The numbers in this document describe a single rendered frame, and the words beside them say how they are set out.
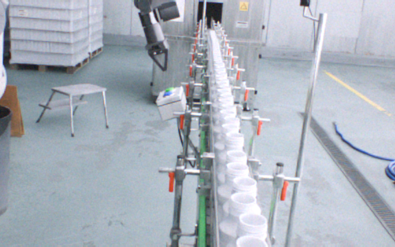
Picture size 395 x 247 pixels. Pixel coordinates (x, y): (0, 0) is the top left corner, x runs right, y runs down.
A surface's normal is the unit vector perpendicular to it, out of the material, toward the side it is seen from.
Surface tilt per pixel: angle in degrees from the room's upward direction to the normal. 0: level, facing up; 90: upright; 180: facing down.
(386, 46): 90
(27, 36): 90
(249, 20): 90
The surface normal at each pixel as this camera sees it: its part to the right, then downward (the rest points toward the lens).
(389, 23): -0.01, 0.28
